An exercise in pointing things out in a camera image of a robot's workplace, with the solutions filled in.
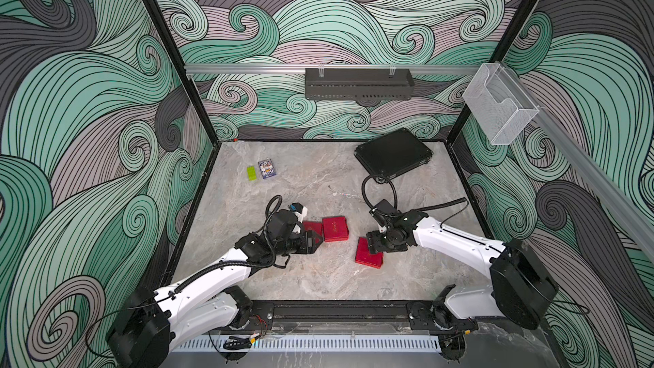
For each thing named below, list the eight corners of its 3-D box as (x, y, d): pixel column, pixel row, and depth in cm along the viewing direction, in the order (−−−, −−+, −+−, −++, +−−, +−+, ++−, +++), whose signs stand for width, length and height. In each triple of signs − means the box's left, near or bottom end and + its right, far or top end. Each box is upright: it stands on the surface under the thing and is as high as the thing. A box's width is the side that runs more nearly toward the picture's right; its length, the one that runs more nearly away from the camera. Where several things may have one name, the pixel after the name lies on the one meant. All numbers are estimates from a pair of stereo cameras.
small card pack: (263, 179, 109) (262, 176, 107) (258, 164, 114) (257, 161, 113) (277, 174, 110) (276, 171, 109) (272, 160, 116) (271, 156, 114)
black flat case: (380, 185, 105) (382, 178, 101) (353, 153, 117) (354, 146, 113) (432, 160, 114) (435, 153, 110) (402, 133, 126) (404, 126, 122)
